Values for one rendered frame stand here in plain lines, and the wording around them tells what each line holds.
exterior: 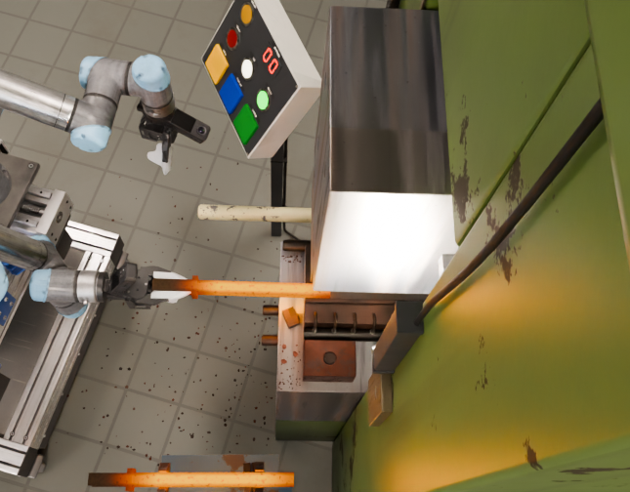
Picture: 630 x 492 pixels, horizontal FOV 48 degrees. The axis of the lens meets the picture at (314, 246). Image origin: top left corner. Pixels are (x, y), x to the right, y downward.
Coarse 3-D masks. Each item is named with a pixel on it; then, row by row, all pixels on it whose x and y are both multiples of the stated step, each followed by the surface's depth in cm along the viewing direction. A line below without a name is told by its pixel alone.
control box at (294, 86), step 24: (240, 0) 176; (264, 0) 174; (240, 24) 178; (264, 24) 171; (288, 24) 174; (240, 48) 179; (264, 48) 171; (288, 48) 169; (240, 72) 180; (264, 72) 173; (288, 72) 166; (312, 72) 168; (288, 96) 167; (312, 96) 169; (264, 120) 175; (288, 120) 174; (264, 144) 180
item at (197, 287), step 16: (160, 288) 162; (176, 288) 163; (192, 288) 163; (208, 288) 164; (224, 288) 164; (240, 288) 164; (256, 288) 164; (272, 288) 165; (288, 288) 165; (304, 288) 165
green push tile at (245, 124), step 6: (246, 108) 179; (240, 114) 181; (246, 114) 179; (252, 114) 179; (234, 120) 184; (240, 120) 182; (246, 120) 180; (252, 120) 178; (240, 126) 182; (246, 126) 180; (252, 126) 178; (258, 126) 177; (240, 132) 182; (246, 132) 180; (252, 132) 179; (240, 138) 183; (246, 138) 181
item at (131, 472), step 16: (96, 480) 152; (112, 480) 152; (128, 480) 153; (144, 480) 154; (160, 480) 154; (176, 480) 154; (192, 480) 154; (208, 480) 154; (224, 480) 155; (240, 480) 155; (256, 480) 155; (272, 480) 155; (288, 480) 155
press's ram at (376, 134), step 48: (336, 48) 99; (384, 48) 99; (432, 48) 100; (336, 96) 96; (384, 96) 96; (432, 96) 97; (336, 144) 93; (384, 144) 93; (432, 144) 94; (336, 192) 91; (384, 192) 91; (432, 192) 91; (336, 240) 105; (384, 240) 105; (432, 240) 105; (336, 288) 126; (384, 288) 125; (432, 288) 125
